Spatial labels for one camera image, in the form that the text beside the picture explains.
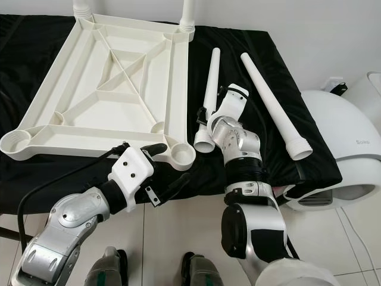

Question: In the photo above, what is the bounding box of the white ribbed plastic table top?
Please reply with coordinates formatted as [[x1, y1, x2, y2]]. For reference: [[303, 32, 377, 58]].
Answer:
[[0, 13, 197, 173]]

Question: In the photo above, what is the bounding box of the black quilted bench cover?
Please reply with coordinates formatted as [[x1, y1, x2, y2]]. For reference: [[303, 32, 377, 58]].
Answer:
[[0, 15, 343, 216]]

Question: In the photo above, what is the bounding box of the silver robot right leg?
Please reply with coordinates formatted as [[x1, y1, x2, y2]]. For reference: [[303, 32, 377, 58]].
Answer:
[[181, 252, 238, 286]]

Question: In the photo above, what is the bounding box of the silver robot leg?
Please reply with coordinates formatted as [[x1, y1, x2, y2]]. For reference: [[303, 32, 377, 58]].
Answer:
[[92, 247, 130, 286], [181, 252, 238, 286]]

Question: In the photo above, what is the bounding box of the silver robot left leg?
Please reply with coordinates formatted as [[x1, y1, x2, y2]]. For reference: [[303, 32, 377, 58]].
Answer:
[[92, 247, 130, 286]]

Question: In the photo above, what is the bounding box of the black metal bench leg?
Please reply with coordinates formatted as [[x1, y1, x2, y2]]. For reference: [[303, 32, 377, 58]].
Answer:
[[0, 226, 20, 243]]

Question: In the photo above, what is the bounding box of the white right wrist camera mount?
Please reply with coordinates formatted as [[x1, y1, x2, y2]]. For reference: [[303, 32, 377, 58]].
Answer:
[[216, 84, 250, 129]]

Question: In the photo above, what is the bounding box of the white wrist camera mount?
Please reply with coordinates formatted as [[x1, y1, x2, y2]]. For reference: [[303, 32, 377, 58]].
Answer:
[[107, 146, 156, 214], [216, 84, 250, 129]]

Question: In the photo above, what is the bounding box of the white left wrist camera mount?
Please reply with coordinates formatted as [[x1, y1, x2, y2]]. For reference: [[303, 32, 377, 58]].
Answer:
[[107, 146, 156, 214]]

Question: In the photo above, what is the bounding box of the wall socket with black plug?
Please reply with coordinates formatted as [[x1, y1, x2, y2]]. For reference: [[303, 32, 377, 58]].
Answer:
[[324, 77, 349, 96]]

